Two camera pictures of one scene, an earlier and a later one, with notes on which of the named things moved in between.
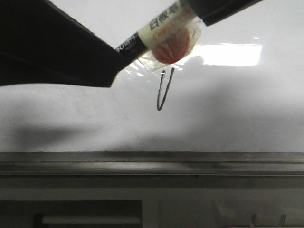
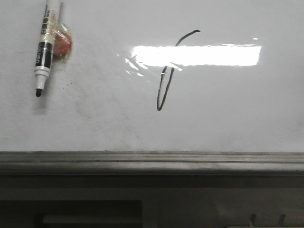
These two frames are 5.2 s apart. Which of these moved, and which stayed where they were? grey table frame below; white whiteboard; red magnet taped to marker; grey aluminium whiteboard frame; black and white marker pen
Moved: red magnet taped to marker; black and white marker pen
Stayed: grey aluminium whiteboard frame; white whiteboard; grey table frame below
